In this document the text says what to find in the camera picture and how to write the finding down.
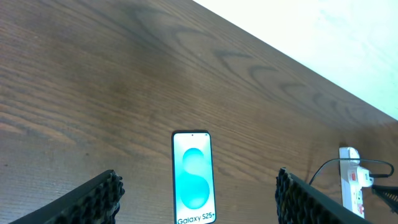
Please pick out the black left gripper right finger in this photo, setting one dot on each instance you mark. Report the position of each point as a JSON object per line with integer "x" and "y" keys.
{"x": 300, "y": 203}

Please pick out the blue Galaxy smartphone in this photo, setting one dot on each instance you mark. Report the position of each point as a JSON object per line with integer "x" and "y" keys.
{"x": 193, "y": 177}

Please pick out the white power strip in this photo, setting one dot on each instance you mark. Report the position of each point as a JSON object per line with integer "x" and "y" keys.
{"x": 352, "y": 197}

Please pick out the white USB charger plug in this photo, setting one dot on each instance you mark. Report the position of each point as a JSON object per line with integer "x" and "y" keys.
{"x": 360, "y": 177}

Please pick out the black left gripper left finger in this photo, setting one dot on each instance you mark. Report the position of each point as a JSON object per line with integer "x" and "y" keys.
{"x": 96, "y": 201}

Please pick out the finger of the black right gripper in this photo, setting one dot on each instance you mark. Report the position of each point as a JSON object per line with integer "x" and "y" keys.
{"x": 388, "y": 194}

